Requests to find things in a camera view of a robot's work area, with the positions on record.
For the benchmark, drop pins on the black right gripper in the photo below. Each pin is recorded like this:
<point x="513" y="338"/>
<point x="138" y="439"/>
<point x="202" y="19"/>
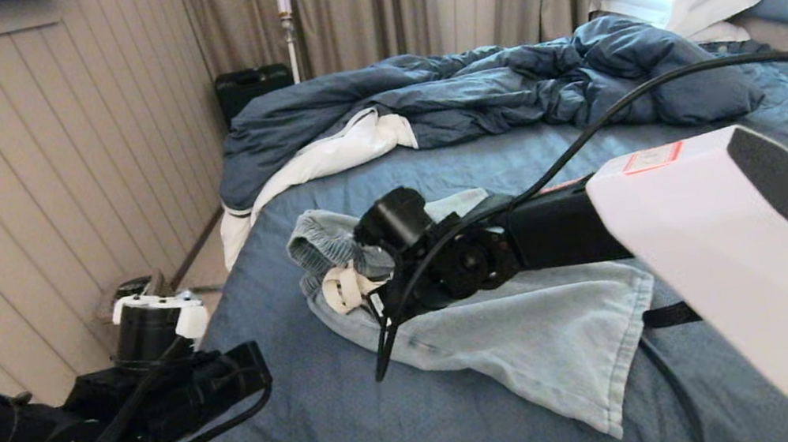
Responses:
<point x="448" y="260"/>

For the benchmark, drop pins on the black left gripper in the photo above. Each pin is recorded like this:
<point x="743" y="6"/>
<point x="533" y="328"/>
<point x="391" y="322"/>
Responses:
<point x="181" y="384"/>

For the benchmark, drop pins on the light blue denim shorts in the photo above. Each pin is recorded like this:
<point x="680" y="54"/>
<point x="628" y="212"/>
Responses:
<point x="542" y="340"/>

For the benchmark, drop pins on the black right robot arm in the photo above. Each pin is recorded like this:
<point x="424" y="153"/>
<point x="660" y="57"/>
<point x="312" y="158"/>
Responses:
<point x="755" y="272"/>

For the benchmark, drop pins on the blue bed sheet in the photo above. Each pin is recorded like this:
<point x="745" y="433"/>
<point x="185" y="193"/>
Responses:
<point x="358" y="435"/>

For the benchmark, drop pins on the thin metal rod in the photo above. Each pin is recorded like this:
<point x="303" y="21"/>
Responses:
<point x="209" y="289"/>

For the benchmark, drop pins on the brown trash bin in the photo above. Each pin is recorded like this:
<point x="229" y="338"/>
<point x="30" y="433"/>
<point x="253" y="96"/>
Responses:
<point x="140" y="283"/>

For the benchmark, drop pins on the black hard case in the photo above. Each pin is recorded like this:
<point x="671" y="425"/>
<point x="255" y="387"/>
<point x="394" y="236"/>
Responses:
<point x="251" y="87"/>

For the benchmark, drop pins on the dark blue crumpled duvet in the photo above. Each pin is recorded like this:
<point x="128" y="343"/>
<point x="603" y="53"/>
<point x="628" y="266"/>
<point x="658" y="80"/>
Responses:
<point x="539" y="81"/>

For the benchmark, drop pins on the white stick vacuum cleaner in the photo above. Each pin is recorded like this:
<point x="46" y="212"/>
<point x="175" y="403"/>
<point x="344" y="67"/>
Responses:
<point x="283" y="4"/>

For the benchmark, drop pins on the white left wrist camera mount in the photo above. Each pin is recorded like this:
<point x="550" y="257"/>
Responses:
<point x="194" y="318"/>

